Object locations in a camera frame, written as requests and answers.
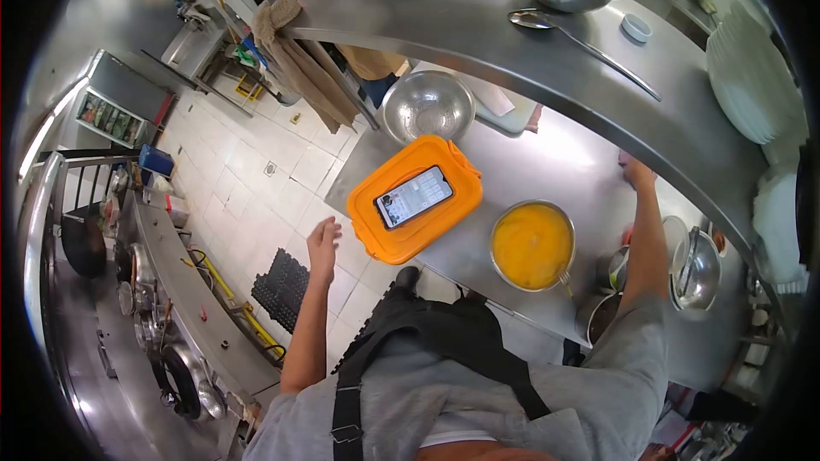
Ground person's body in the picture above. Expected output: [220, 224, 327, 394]
[243, 291, 671, 461]

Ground blue plastic box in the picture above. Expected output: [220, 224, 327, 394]
[138, 143, 176, 178]

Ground steel pot with lid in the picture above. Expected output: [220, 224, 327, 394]
[669, 227, 723, 312]

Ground brown hanging towel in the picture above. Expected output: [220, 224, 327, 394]
[251, 0, 361, 135]

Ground steel sink table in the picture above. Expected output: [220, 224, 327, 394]
[141, 3, 257, 117]

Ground person's left fingers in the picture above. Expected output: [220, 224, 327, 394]
[313, 216, 343, 247]

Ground long steel ladle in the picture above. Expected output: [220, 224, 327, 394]
[508, 8, 662, 103]

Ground steel bowl of beaten egg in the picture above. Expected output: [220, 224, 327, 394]
[490, 200, 576, 293]

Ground black smartphone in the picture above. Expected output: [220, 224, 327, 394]
[373, 165, 455, 231]

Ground person's left hand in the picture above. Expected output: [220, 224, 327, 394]
[306, 216, 343, 286]

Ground person's right hand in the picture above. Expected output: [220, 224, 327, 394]
[618, 154, 658, 192]

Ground orange lidded plastic container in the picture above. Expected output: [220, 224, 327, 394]
[346, 135, 484, 266]

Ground dark steel pot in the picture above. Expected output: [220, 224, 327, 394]
[574, 291, 624, 347]

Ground glass door display fridge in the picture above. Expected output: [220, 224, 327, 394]
[75, 49, 176, 150]

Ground small white dish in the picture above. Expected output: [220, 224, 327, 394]
[620, 13, 653, 44]

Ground stainless steel overshelf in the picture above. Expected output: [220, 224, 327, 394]
[282, 0, 802, 270]

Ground black rubber floor mat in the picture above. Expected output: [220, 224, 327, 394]
[250, 247, 312, 334]

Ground steel cooking range with woks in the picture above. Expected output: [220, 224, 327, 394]
[38, 160, 283, 436]

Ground yellow floor hose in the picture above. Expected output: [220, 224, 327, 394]
[181, 247, 287, 361]

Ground stack of white plates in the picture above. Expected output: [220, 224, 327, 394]
[706, 3, 809, 146]

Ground steel colander bowl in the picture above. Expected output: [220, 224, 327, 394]
[381, 70, 476, 146]

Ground small steel pot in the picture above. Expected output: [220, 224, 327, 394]
[596, 246, 632, 293]

